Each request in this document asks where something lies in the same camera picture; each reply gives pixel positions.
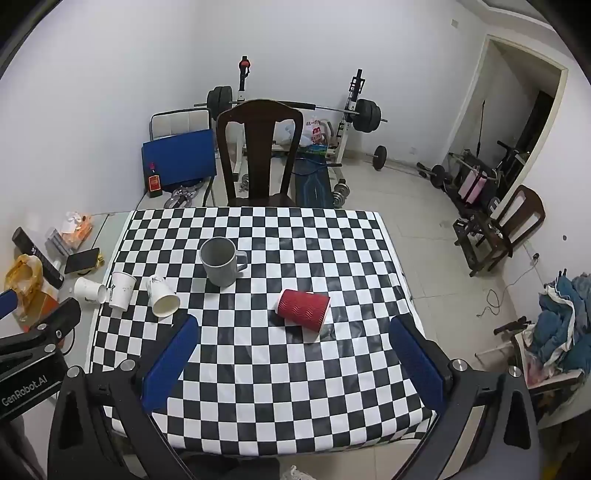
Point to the black exercise machine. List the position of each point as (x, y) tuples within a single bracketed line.
[(473, 184)]

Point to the black dumbbell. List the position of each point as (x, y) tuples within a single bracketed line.
[(436, 174)]

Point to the chrome dumbbells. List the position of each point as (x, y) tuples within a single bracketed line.
[(340, 194)]

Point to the red ribbed paper cup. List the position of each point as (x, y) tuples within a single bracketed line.
[(300, 310)]

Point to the white red printed bag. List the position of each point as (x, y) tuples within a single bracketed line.
[(316, 134)]

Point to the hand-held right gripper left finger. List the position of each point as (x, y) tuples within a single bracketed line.
[(170, 367)]

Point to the blue clothes pile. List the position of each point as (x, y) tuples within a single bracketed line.
[(561, 323)]

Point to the orange tissue pack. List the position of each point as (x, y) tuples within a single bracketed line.
[(76, 228)]

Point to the black white checkered tablecloth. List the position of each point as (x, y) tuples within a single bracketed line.
[(277, 378)]

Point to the long black box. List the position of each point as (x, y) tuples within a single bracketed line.
[(39, 258)]

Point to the white paper cup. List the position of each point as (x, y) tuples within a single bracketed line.
[(87, 290), (121, 290), (160, 295)]

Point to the yellow plastic bag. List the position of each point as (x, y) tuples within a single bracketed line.
[(23, 277)]

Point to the black smartphone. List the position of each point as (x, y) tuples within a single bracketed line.
[(82, 261)]

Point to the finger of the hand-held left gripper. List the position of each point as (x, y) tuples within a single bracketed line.
[(51, 325), (8, 302)]

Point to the grey ceramic mug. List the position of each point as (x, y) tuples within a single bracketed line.
[(221, 271)]

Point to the black plate barbell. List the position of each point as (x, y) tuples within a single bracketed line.
[(369, 115)]

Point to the chrome metal hand grip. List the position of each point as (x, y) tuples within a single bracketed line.
[(180, 196)]

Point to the white door frame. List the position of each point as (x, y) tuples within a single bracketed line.
[(480, 69)]

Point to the brown glass bottle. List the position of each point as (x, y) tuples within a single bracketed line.
[(155, 184)]

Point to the dark wooden chair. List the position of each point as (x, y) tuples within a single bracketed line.
[(258, 152)]

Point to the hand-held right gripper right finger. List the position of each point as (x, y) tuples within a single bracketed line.
[(419, 364)]

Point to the brown wooden chair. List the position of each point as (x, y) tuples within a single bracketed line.
[(526, 217)]

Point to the white weight bench rack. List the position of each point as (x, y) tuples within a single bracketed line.
[(353, 94)]

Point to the small black barbell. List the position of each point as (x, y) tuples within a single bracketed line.
[(380, 157)]

